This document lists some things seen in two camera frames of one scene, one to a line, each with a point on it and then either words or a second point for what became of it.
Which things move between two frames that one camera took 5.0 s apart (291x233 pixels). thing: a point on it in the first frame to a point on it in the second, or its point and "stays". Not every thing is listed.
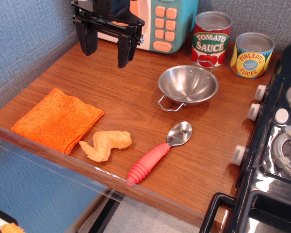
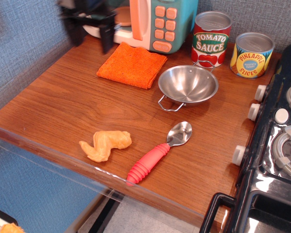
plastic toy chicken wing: x=104 y=141 stays
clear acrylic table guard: x=36 y=189 stays
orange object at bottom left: x=11 y=228 stays
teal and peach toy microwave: x=169 y=25 stays
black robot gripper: x=115 y=16 to x=97 y=13
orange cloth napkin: x=57 y=120 to x=136 y=67
